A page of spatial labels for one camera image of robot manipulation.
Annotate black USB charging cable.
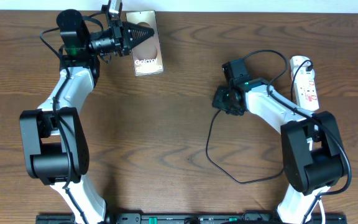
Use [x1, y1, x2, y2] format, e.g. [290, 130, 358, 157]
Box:
[205, 60, 314, 185]

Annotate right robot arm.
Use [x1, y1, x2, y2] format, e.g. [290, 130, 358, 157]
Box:
[213, 78, 352, 223]

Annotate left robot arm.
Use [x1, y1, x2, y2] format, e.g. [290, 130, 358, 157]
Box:
[19, 9, 155, 223]

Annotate white charger plug adapter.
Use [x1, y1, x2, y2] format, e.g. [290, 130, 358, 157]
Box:
[291, 67, 315, 81]

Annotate white power strip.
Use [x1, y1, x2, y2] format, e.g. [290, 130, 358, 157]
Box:
[290, 55, 319, 111]

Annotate black right camera cable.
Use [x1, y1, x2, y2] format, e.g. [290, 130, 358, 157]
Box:
[242, 49, 352, 224]

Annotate white power strip cord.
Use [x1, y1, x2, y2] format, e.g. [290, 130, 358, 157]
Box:
[317, 198, 326, 224]

